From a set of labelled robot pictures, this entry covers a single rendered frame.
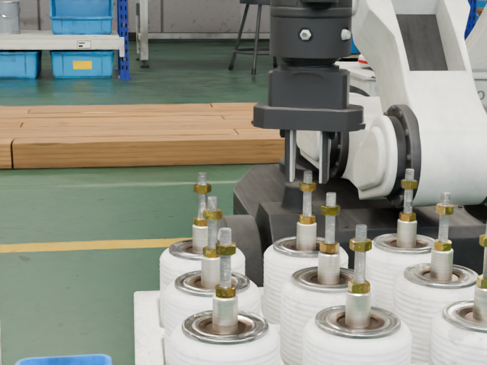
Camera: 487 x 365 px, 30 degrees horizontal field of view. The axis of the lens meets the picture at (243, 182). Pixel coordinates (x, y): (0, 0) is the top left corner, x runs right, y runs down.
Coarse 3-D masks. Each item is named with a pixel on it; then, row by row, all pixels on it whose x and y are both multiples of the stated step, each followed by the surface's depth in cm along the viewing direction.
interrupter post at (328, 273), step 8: (320, 256) 90; (328, 256) 89; (336, 256) 90; (320, 264) 90; (328, 264) 90; (336, 264) 90; (320, 272) 90; (328, 272) 90; (336, 272) 90; (320, 280) 90; (328, 280) 90; (336, 280) 90
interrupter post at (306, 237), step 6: (300, 228) 101; (306, 228) 101; (312, 228) 101; (300, 234) 101; (306, 234) 101; (312, 234) 101; (300, 240) 101; (306, 240) 101; (312, 240) 101; (300, 246) 102; (306, 246) 101; (312, 246) 102
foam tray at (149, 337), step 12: (144, 300) 106; (156, 300) 106; (144, 312) 102; (156, 312) 102; (144, 324) 98; (156, 324) 98; (276, 324) 98; (144, 336) 95; (156, 336) 95; (144, 348) 92; (156, 348) 92; (144, 360) 89; (156, 360) 89
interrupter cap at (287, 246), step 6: (276, 240) 104; (282, 240) 104; (288, 240) 104; (294, 240) 104; (318, 240) 104; (276, 246) 102; (282, 246) 102; (288, 246) 102; (294, 246) 103; (318, 246) 103; (282, 252) 100; (288, 252) 99; (294, 252) 100; (300, 252) 100; (306, 252) 100; (312, 252) 100
